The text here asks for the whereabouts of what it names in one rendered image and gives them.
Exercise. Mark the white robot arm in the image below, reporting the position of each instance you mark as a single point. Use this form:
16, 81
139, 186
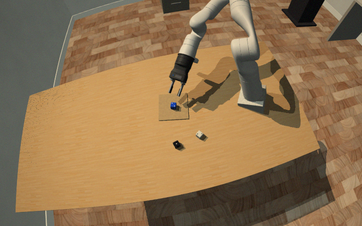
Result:
244, 50

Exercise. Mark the black die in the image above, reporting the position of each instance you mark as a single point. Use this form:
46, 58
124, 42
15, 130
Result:
176, 144

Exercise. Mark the tan square mat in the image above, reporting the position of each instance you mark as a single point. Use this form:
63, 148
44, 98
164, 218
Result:
165, 111

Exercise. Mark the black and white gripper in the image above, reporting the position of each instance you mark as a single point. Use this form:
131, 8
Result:
183, 64

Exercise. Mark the white die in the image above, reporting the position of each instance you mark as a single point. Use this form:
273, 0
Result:
199, 134

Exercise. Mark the blue die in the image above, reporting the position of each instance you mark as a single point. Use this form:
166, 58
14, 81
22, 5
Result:
173, 105

